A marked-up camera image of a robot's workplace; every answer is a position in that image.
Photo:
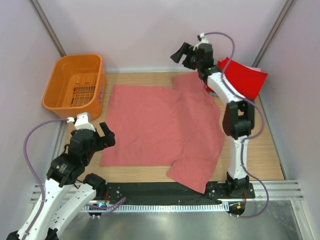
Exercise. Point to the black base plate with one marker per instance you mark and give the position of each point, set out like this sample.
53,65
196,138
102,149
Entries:
162,191

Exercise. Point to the orange plastic basket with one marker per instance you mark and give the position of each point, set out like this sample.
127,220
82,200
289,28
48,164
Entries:
77,84

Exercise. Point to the white slotted cable duct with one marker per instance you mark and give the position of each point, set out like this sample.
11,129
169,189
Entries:
223,207

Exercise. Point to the left corner metal post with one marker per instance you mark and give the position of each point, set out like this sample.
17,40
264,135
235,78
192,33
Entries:
47,26

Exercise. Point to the right corner metal post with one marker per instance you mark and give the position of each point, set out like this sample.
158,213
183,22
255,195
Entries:
280,19

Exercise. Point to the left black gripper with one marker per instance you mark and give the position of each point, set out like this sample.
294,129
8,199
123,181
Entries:
108,140

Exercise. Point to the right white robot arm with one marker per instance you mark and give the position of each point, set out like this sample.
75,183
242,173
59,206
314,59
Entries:
239,115

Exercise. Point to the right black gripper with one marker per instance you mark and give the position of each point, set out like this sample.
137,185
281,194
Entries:
185,49

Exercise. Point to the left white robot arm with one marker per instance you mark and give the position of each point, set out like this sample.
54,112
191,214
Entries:
48,219

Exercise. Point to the grey folded t shirt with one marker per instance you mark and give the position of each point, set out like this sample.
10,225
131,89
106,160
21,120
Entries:
213,94

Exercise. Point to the corner metal post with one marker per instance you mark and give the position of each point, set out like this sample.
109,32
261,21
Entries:
280,19
47,26

